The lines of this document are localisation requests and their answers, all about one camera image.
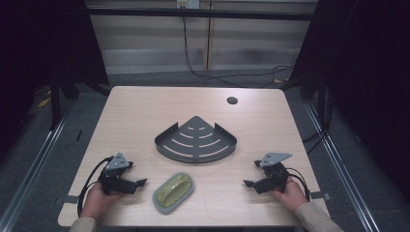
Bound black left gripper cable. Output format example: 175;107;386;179
76;156;115;218

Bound white wall socket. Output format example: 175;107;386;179
176;0;200;10

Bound person's right hand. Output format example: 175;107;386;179
270;177;309;214

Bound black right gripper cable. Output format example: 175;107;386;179
284;166;311;202

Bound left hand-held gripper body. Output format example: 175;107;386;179
97;152;139;196

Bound metal floor rail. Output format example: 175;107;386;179
304;101;383;232
0;105;76;232

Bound black curtain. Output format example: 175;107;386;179
289;0;410;207
0;0;110;156

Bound grey tape strip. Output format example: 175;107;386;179
62;194;80;205
309;191;332;201

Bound person's left hand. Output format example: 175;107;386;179
79;183;126;220

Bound black metal stand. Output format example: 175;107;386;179
48;72;112;131

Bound dark grey corner shelf rack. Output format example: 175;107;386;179
154;115;238;165

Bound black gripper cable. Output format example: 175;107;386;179
284;166;311;202
76;156;115;218

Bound black horizontal frame bar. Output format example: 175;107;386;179
86;7;321;21

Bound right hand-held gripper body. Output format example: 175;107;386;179
253;152;291;195

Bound black cables by curtain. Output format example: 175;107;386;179
301;86;333;155

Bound long black floor cable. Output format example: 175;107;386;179
182;16;295;89

